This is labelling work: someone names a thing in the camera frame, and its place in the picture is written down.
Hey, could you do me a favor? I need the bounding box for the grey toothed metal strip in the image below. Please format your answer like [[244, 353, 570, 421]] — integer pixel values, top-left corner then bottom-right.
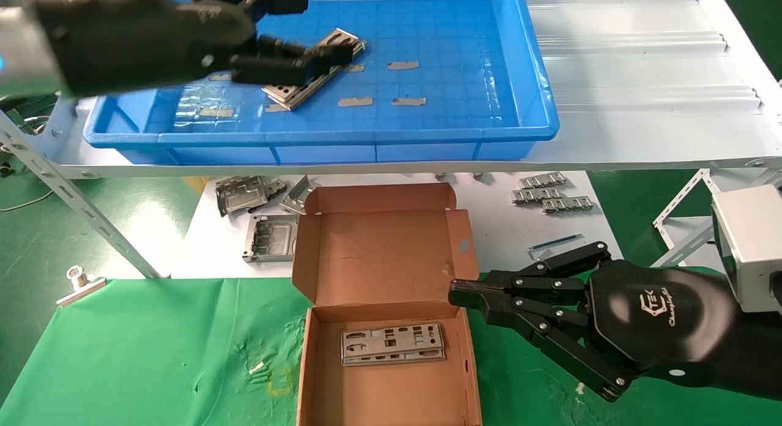
[[511, 188, 566, 205], [518, 172, 568, 189], [542, 196, 596, 214]]

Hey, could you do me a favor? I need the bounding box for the green cloth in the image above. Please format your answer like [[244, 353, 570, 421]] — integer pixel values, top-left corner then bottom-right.
[[0, 266, 782, 426]]

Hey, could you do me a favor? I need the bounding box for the large grey metal frame part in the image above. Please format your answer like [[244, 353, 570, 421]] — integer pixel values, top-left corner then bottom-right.
[[215, 175, 269, 217]]

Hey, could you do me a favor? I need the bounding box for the grey slotted shelf upright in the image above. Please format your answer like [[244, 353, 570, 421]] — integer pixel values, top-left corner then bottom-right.
[[0, 108, 163, 279]]

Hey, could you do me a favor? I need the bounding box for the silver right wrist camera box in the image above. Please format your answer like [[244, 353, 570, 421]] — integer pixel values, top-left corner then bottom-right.
[[712, 183, 782, 314]]

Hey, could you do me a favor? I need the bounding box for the blue plastic tray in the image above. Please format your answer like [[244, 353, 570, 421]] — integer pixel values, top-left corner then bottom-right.
[[84, 0, 561, 166]]

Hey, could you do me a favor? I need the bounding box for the shiny bent metal bracket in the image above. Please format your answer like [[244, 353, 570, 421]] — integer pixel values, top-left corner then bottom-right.
[[280, 175, 321, 216]]

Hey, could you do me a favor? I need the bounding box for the white board sheet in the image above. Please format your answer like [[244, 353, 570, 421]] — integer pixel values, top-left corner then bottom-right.
[[173, 171, 624, 279]]

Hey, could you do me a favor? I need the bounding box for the brown cardboard box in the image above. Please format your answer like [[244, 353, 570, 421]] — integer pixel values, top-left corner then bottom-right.
[[292, 183, 483, 426]]

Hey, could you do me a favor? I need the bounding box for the silver binder clip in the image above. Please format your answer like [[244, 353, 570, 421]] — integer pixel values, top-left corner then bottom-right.
[[56, 265, 108, 307]]

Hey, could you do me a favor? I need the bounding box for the grey slotted angle bracket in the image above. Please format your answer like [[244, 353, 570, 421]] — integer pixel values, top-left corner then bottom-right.
[[652, 168, 722, 268]]

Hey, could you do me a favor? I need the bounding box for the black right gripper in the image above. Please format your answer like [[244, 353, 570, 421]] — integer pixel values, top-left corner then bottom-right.
[[449, 241, 740, 403]]

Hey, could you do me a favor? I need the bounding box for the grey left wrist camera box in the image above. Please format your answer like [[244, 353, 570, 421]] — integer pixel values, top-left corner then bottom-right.
[[0, 1, 67, 100]]

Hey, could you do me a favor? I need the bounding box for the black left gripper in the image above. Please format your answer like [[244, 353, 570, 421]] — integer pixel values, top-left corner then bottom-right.
[[31, 0, 354, 97]]

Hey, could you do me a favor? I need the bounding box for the thin dark blue strip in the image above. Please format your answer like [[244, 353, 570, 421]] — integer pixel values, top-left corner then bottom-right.
[[528, 233, 584, 254]]

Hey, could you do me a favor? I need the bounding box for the square grey metal frame part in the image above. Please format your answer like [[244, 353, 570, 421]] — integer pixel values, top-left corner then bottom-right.
[[243, 214, 300, 263]]

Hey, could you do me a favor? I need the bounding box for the grey metal shelf board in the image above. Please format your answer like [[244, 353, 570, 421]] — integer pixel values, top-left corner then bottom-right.
[[37, 0, 782, 179]]

